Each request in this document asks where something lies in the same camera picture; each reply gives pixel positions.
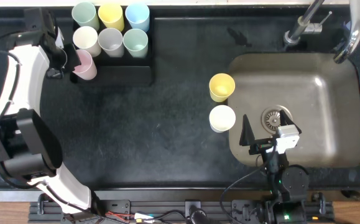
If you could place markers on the mounting rail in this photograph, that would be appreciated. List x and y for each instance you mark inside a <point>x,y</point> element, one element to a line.
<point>167,207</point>

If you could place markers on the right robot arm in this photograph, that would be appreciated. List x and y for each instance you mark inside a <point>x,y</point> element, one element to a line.
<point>294,182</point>

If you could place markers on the yellow cup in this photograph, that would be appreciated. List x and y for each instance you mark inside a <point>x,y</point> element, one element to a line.
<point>221,85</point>
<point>111,15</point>

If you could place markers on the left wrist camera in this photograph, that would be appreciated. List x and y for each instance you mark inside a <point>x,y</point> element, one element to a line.
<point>59,37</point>

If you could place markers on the white cup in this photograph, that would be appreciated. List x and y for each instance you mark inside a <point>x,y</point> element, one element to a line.
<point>85,37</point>
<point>221,118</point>

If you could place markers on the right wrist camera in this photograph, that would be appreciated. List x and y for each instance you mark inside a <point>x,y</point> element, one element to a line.
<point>287,140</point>

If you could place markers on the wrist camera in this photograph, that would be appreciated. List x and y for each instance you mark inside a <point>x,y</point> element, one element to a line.
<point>287,140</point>
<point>59,37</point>

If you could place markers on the steel sink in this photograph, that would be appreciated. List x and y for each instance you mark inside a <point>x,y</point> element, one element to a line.
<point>316,93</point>

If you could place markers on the black tray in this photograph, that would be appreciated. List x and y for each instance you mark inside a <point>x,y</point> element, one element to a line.
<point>120,74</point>

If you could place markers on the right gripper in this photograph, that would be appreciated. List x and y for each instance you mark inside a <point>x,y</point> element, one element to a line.
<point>260,146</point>

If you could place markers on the pink cup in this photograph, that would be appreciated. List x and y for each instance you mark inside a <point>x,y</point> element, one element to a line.
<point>88,67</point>

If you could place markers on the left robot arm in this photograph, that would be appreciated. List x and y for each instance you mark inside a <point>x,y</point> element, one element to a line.
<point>27,77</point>

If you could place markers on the green cup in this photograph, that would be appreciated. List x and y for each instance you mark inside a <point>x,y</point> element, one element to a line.
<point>135,40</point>
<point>84,15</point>

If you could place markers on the blue cup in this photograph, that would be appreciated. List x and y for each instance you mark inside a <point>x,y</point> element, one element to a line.
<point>137,15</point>

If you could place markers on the grey cup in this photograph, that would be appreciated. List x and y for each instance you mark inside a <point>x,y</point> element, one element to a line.
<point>110,40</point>

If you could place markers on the steel tap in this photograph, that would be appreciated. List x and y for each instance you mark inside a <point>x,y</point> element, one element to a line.
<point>301,23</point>

